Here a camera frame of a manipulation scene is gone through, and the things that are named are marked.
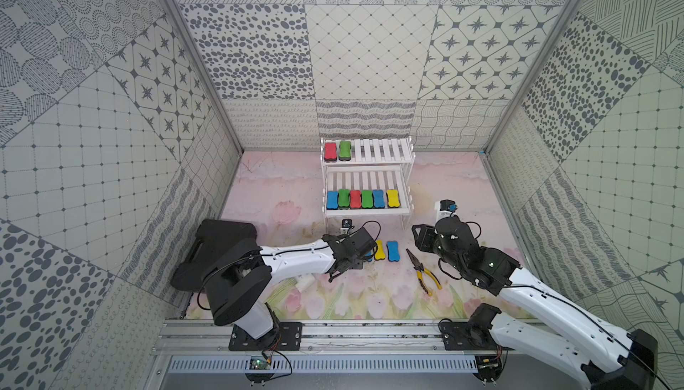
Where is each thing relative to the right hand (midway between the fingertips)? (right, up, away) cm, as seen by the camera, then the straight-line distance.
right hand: (419, 231), depth 78 cm
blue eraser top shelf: (-15, -5, -6) cm, 17 cm away
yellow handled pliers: (+3, -15, +8) cm, 18 cm away
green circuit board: (-46, -35, -6) cm, 58 cm away
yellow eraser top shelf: (-11, -10, +11) cm, 18 cm away
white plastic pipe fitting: (-35, -17, +4) cm, 39 cm away
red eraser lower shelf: (-19, +8, +9) cm, 22 cm away
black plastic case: (-67, -5, +10) cm, 68 cm away
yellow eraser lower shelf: (-6, +9, +11) cm, 15 cm away
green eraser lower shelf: (-23, +9, +10) cm, 27 cm away
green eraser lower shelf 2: (-15, +9, +10) cm, 20 cm away
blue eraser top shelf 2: (-6, -10, +13) cm, 17 cm away
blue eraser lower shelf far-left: (-27, +8, +10) cm, 30 cm away
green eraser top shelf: (-22, +24, +3) cm, 33 cm away
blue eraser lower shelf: (-11, +9, +11) cm, 17 cm away
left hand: (-18, -9, +8) cm, 22 cm away
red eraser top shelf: (-27, +24, +4) cm, 36 cm away
